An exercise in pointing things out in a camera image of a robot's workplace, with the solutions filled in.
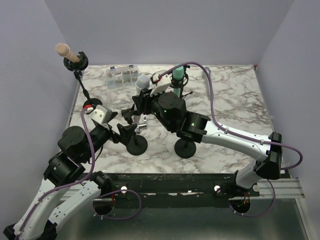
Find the clear plastic screw box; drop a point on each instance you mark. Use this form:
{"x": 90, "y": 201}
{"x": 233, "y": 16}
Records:
{"x": 121, "y": 76}

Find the beige microphone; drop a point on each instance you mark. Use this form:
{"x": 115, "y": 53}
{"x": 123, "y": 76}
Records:
{"x": 64, "y": 51}

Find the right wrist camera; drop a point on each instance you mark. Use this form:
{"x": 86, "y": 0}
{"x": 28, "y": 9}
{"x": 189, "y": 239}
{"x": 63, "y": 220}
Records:
{"x": 161, "y": 85}

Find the black tripod shock mount stand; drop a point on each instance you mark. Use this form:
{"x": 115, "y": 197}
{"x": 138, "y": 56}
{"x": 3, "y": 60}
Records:
{"x": 185, "y": 82}

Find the black white-mic stand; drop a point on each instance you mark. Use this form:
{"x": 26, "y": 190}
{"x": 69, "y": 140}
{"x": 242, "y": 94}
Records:
{"x": 138, "y": 144}

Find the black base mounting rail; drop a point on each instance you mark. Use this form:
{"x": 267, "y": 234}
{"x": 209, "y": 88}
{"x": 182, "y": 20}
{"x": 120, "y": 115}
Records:
{"x": 170, "y": 190}

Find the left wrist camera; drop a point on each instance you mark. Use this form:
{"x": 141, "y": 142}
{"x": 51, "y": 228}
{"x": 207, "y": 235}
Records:
{"x": 101, "y": 115}

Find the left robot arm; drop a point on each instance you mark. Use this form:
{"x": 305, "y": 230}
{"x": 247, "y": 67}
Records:
{"x": 70, "y": 182}

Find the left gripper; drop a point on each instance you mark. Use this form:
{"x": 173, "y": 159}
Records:
{"x": 126, "y": 131}

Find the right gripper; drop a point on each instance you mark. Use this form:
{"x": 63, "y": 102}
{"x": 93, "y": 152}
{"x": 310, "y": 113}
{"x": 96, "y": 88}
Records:
{"x": 143, "y": 101}

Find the black mic stand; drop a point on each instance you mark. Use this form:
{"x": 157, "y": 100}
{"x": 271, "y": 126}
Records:
{"x": 185, "y": 149}

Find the black tall shock mount stand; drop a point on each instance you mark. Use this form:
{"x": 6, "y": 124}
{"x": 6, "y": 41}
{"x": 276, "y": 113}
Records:
{"x": 78, "y": 69}

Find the teal microphone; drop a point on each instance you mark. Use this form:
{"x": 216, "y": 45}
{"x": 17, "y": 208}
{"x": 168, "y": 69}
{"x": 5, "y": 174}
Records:
{"x": 178, "y": 76}

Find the grey metal microphone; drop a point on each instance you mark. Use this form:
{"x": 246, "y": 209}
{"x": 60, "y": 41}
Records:
{"x": 207, "y": 74}

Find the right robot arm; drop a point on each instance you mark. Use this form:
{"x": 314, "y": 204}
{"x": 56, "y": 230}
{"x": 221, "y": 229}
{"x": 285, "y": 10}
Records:
{"x": 171, "y": 111}

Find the white microphone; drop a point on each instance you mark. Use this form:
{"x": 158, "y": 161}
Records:
{"x": 142, "y": 82}

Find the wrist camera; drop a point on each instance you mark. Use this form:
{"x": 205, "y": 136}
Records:
{"x": 101, "y": 115}
{"x": 161, "y": 85}

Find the small chrome metal block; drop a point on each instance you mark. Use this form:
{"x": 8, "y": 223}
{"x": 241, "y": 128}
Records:
{"x": 141, "y": 123}

